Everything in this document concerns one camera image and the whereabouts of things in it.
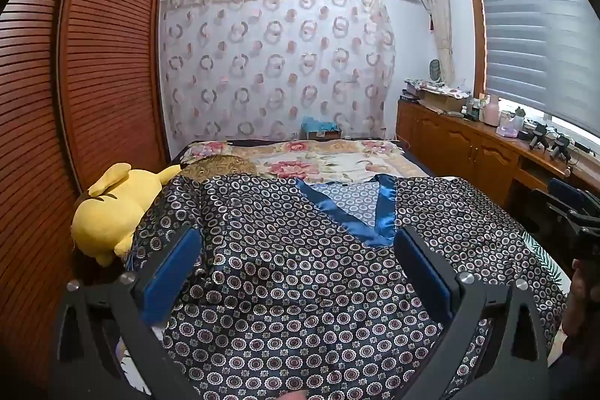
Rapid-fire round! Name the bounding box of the dark patterned satin pajama top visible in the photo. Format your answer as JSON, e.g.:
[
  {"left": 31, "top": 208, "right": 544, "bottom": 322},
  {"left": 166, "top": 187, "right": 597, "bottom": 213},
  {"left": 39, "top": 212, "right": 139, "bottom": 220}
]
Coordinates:
[{"left": 123, "top": 172, "right": 568, "bottom": 400}]

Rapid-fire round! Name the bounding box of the black office chair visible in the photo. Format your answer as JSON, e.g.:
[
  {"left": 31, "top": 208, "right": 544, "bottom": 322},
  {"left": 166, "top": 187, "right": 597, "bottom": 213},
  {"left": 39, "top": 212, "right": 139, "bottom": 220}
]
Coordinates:
[{"left": 529, "top": 187, "right": 573, "bottom": 261}]

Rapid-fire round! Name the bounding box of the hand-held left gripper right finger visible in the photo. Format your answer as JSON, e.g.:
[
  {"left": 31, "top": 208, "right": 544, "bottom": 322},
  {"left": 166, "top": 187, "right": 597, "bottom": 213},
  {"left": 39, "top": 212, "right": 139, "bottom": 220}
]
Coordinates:
[{"left": 393, "top": 226, "right": 551, "bottom": 400}]

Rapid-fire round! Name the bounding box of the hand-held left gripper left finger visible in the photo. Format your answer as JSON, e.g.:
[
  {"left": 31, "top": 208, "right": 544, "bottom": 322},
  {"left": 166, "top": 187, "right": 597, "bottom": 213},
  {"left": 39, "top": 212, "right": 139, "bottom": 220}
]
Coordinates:
[{"left": 49, "top": 228, "right": 207, "bottom": 400}]

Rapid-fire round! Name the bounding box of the brown sunflower patterned mat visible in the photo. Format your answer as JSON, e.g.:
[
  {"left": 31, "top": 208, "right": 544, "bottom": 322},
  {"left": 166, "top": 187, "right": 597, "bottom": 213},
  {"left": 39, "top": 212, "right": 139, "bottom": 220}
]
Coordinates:
[{"left": 180, "top": 154, "right": 257, "bottom": 180}]

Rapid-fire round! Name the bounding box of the circle print curtain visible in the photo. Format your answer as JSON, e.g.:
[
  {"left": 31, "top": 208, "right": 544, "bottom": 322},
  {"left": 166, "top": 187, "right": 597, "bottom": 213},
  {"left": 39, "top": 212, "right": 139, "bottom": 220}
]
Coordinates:
[{"left": 159, "top": 0, "right": 397, "bottom": 143}]

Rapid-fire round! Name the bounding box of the clutter pile on cabinet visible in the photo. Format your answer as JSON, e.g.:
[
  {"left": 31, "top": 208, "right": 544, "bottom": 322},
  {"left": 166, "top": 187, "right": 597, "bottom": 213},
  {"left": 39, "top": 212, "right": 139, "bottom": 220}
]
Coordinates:
[{"left": 405, "top": 78, "right": 470, "bottom": 97}]

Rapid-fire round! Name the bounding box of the blue plastic bag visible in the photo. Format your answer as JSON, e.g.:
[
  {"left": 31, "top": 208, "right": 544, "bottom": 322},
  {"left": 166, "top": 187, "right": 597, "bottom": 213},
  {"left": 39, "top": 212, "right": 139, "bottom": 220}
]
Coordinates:
[{"left": 301, "top": 116, "right": 341, "bottom": 133}]

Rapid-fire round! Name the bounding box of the flat cardboard box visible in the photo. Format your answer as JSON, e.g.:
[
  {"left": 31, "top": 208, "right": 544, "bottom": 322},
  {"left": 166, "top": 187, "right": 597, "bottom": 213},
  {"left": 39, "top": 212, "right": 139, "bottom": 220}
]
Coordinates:
[{"left": 419, "top": 91, "right": 470, "bottom": 113}]

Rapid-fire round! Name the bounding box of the wooden louvered wardrobe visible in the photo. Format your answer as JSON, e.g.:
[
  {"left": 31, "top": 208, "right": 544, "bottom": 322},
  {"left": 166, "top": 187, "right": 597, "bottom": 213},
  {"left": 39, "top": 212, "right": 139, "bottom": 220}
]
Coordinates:
[{"left": 0, "top": 0, "right": 170, "bottom": 400}]

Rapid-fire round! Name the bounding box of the pink jug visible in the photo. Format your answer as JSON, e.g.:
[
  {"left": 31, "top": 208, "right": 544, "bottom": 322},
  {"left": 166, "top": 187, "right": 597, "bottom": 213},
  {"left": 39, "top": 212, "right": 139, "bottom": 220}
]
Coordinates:
[{"left": 483, "top": 94, "right": 501, "bottom": 126}]

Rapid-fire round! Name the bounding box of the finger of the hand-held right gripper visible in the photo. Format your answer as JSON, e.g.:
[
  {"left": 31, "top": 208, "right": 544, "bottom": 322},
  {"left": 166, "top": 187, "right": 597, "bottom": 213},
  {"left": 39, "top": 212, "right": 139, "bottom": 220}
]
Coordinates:
[
  {"left": 546, "top": 202, "right": 600, "bottom": 233},
  {"left": 546, "top": 177, "right": 600, "bottom": 213}
]

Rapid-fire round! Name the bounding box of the tied beige curtain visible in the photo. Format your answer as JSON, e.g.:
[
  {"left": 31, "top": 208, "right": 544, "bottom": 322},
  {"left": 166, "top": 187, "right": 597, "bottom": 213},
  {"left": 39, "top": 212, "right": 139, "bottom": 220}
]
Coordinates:
[{"left": 418, "top": 0, "right": 458, "bottom": 87}]

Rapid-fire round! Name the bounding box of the wooden cabinet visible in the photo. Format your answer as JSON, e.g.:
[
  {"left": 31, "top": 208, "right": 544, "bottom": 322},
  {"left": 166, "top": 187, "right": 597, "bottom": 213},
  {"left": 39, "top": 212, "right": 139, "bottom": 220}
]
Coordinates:
[{"left": 396, "top": 97, "right": 600, "bottom": 213}]

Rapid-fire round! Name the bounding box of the grey window blind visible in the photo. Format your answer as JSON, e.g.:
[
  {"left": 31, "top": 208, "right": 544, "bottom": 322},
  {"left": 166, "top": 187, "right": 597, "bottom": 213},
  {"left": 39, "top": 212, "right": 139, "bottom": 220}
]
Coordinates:
[{"left": 477, "top": 0, "right": 600, "bottom": 135}]

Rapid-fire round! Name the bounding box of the person's right hand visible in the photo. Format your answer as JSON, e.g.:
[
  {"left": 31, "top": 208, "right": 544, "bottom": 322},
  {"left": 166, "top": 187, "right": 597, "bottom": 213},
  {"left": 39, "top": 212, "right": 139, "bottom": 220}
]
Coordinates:
[{"left": 562, "top": 260, "right": 600, "bottom": 337}]

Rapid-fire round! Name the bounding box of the floral blanket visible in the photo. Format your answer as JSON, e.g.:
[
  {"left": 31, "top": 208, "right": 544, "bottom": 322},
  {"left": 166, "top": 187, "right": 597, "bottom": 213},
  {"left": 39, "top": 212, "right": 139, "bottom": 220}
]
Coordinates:
[{"left": 180, "top": 140, "right": 429, "bottom": 183}]

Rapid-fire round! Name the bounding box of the small cardboard box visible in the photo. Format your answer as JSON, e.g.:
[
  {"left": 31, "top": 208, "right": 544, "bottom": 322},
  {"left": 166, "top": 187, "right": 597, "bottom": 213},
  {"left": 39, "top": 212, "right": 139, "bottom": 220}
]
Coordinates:
[{"left": 304, "top": 129, "right": 343, "bottom": 142}]

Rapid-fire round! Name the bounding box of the yellow plush toy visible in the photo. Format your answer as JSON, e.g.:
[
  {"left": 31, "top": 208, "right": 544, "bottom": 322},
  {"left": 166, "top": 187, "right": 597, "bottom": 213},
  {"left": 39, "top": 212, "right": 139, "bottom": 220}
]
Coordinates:
[{"left": 71, "top": 162, "right": 183, "bottom": 267}]

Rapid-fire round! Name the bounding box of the wooden window frame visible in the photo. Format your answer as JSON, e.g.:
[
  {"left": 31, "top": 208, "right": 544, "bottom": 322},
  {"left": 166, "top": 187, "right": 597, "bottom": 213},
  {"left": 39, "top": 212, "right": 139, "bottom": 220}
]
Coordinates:
[{"left": 462, "top": 0, "right": 563, "bottom": 100}]

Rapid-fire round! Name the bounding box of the leaf print bed sheet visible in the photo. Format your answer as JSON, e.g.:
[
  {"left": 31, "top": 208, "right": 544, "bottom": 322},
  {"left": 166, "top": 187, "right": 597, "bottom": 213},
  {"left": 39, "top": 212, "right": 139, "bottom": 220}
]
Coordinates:
[{"left": 521, "top": 231, "right": 570, "bottom": 337}]

